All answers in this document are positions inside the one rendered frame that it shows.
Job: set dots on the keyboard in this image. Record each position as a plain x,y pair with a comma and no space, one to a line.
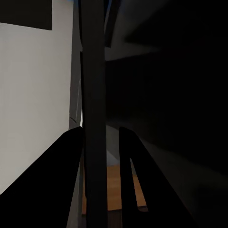
92,60

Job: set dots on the cabinet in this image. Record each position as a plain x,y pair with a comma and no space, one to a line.
114,202

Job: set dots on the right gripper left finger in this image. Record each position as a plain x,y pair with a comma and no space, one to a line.
41,196

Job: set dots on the desk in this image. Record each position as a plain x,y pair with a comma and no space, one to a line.
166,79

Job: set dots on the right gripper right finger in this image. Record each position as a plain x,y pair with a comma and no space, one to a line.
166,210

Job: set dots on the monitor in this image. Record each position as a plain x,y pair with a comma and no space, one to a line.
30,13

